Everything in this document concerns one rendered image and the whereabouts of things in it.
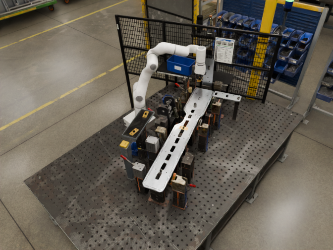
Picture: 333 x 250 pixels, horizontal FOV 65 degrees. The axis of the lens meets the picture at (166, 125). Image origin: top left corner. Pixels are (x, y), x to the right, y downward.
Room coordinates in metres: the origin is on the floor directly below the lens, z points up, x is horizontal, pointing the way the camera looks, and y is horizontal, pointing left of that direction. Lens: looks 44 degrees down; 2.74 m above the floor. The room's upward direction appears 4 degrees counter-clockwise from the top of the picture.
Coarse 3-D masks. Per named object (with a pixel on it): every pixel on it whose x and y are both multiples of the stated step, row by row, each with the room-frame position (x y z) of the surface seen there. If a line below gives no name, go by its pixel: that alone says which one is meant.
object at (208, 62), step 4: (208, 60) 2.43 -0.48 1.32; (212, 60) 2.42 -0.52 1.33; (208, 64) 2.43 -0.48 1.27; (212, 64) 2.42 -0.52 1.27; (212, 68) 2.41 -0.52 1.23; (208, 72) 2.43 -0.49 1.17; (212, 72) 2.41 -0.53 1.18; (204, 76) 2.45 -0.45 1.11; (208, 76) 2.43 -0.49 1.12; (212, 76) 2.41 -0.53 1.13; (204, 80) 2.45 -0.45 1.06; (208, 80) 2.43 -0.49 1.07; (212, 80) 2.41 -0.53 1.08; (204, 84) 2.45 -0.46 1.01; (208, 84) 2.43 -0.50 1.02; (212, 84) 2.41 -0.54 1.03
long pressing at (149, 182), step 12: (192, 96) 2.25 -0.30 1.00; (204, 96) 2.24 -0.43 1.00; (192, 108) 2.06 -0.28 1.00; (204, 108) 2.04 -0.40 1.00; (192, 120) 1.88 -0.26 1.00; (168, 144) 1.58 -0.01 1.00; (180, 144) 1.57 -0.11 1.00; (180, 156) 1.44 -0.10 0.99; (156, 168) 1.33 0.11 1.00; (168, 168) 1.32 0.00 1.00; (144, 180) 1.22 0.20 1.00; (156, 180) 1.21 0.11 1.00; (168, 180) 1.21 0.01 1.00
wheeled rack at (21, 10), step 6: (36, 0) 8.03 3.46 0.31; (42, 0) 7.94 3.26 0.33; (48, 0) 8.00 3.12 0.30; (54, 0) 8.03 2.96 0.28; (6, 6) 7.70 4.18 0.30; (18, 6) 7.68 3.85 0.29; (24, 6) 7.57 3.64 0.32; (30, 6) 7.65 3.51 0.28; (36, 6) 7.65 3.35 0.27; (42, 6) 7.75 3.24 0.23; (6, 12) 7.24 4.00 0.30; (12, 12) 7.29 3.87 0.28; (18, 12) 7.31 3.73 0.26; (24, 12) 7.41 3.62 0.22; (0, 18) 7.00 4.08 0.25
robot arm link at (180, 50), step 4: (176, 48) 2.14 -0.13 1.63; (180, 48) 2.15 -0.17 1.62; (184, 48) 2.16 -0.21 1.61; (188, 48) 2.18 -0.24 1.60; (192, 48) 2.25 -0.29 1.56; (196, 48) 2.26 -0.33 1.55; (176, 52) 2.13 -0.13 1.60; (180, 52) 2.13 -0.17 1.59; (184, 52) 2.14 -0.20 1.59; (188, 52) 2.15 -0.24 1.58; (192, 52) 2.26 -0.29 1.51; (184, 56) 2.15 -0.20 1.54
